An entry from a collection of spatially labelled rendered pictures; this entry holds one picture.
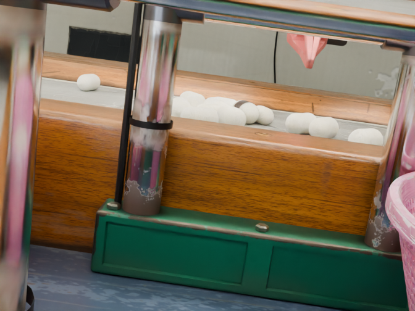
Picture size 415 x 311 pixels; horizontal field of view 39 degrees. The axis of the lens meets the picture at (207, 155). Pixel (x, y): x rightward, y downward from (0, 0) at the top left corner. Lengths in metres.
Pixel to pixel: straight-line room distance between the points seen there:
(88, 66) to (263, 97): 0.22
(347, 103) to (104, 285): 0.47
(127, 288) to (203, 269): 0.05
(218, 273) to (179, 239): 0.03
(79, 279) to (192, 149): 0.10
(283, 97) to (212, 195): 0.38
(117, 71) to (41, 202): 0.38
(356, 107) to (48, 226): 0.46
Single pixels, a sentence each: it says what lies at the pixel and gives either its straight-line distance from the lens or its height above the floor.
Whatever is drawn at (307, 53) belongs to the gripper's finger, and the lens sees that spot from 0.64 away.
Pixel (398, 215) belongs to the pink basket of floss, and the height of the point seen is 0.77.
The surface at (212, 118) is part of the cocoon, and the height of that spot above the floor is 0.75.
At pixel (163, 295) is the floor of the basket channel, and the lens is 0.35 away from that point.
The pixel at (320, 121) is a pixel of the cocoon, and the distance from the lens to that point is 0.55.
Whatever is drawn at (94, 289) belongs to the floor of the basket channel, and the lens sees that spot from 0.35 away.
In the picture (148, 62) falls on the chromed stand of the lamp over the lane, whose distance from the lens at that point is 0.34.
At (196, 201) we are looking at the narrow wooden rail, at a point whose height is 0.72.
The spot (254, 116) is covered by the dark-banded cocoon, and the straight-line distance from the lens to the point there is 0.58.
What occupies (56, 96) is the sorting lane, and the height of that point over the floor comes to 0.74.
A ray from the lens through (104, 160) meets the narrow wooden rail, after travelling 0.38.
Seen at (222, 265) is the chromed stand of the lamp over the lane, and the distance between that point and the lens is 0.36.
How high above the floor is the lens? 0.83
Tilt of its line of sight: 12 degrees down
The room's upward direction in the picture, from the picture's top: 8 degrees clockwise
